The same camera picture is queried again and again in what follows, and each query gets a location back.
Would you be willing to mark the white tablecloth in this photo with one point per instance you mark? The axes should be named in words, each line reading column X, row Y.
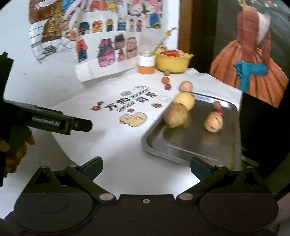
column 122, row 109

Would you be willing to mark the orange dress lady painting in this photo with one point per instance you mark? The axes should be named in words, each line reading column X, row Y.
column 252, row 48

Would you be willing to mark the left hand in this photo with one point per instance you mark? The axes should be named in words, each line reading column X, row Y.
column 14, row 157

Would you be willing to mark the yellow plastic bowl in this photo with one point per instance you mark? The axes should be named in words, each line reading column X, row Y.
column 172, row 64

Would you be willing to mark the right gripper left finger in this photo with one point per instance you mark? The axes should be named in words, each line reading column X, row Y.
column 72, row 179

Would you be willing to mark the brown potato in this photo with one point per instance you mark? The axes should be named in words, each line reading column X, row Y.
column 175, row 115

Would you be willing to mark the cartoon bear poster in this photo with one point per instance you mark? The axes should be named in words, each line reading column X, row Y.
column 53, row 24

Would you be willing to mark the small brown nut by bowl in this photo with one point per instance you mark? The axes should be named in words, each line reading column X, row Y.
column 166, row 73

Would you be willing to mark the yellow flower twig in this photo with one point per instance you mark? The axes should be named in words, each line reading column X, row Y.
column 161, row 46

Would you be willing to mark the silver metal tray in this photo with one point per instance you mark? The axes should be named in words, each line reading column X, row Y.
column 193, row 140

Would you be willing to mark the small tangerine on cloth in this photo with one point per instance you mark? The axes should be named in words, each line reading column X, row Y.
column 165, row 80

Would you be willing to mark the red packet in bowl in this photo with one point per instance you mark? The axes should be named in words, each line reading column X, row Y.
column 174, row 53

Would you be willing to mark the pale round fruit on cloth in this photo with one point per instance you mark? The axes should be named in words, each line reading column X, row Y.
column 185, row 86

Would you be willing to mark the orange white cup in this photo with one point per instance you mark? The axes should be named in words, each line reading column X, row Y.
column 146, row 62

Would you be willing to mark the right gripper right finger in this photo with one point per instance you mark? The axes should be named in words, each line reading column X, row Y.
column 219, row 179

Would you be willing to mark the yellow orange fruit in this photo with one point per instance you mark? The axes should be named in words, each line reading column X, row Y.
column 186, row 99

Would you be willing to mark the house stickers sheet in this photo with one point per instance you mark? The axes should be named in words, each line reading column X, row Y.
column 107, row 43

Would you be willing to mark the brown wooden frame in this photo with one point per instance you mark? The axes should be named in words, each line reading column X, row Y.
column 185, row 26

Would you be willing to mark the round beige striped fruit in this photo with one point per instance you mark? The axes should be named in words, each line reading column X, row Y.
column 214, row 122

